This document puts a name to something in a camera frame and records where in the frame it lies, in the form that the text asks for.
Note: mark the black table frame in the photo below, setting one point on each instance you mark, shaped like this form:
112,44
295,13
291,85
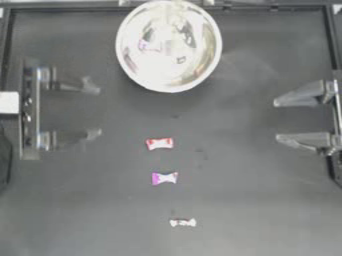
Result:
67,6

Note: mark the red white candy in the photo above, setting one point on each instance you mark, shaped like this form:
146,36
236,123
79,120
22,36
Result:
160,144

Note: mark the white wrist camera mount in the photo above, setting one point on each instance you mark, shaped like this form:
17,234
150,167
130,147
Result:
10,102

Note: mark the steel bowl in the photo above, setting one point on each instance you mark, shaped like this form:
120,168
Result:
169,73

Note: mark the magenta white candy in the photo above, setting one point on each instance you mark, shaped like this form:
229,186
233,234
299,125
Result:
165,178

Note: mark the pale purple candy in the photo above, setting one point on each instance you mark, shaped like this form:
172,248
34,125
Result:
144,45

